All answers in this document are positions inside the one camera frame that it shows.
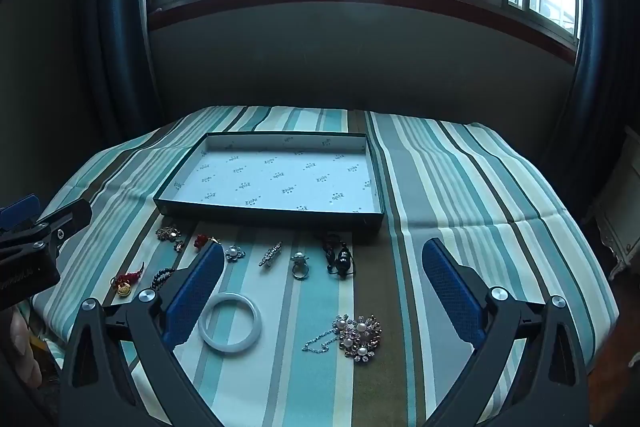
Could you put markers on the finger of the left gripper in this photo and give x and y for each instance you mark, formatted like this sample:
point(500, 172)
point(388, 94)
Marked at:
point(65, 219)
point(25, 209)

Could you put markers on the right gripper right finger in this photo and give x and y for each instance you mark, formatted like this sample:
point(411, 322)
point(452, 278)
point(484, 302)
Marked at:
point(550, 386)

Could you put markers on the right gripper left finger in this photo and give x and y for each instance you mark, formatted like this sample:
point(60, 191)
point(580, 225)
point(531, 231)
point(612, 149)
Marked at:
point(97, 388)

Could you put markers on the red knot gold lock charm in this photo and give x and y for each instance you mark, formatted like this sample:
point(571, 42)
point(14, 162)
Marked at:
point(124, 283)

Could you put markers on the white jade bangle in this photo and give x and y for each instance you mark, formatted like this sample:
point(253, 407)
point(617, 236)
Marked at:
point(217, 334)

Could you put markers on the pearl cluster brooch with chain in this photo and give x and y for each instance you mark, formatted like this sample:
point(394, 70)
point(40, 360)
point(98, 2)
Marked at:
point(357, 338)

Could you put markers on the crystal bar brooch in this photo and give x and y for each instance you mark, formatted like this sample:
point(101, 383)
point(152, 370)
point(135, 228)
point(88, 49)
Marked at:
point(270, 255)

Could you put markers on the black cord bead pendant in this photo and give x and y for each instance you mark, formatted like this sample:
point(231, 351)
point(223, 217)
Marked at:
point(339, 260)

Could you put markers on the dark green jewelry tray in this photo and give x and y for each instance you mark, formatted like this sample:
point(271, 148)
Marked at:
point(319, 181)

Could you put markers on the person's left hand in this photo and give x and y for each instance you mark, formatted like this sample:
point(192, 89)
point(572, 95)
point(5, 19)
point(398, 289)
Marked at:
point(26, 367)

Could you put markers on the dark blue left curtain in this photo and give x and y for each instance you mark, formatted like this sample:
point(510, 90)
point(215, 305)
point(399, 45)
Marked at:
point(119, 61)

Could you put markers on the dark blue curtain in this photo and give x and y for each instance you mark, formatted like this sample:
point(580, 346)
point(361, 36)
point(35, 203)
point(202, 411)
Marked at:
point(591, 133)
point(119, 61)

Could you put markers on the pearl flower brooch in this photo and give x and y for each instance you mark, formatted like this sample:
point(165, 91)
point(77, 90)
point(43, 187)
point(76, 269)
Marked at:
point(234, 253)

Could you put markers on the striped teal tablecloth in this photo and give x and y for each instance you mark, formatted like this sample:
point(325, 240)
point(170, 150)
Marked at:
point(461, 183)

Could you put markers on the dark blue right curtain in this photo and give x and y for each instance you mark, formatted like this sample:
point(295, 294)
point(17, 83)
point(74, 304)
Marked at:
point(591, 133)

